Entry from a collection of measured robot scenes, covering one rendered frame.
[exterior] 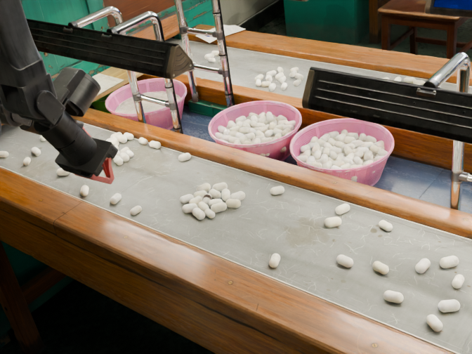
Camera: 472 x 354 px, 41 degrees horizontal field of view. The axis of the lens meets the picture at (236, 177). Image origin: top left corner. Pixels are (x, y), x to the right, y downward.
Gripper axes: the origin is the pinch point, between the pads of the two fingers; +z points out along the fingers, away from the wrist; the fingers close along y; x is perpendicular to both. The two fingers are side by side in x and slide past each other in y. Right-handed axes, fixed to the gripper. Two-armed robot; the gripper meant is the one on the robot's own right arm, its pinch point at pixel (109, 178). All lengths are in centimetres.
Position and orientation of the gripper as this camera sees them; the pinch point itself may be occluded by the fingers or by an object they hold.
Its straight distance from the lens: 122.4
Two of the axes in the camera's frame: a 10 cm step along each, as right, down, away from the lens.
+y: -8.3, -2.0, 5.2
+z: 3.6, 5.2, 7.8
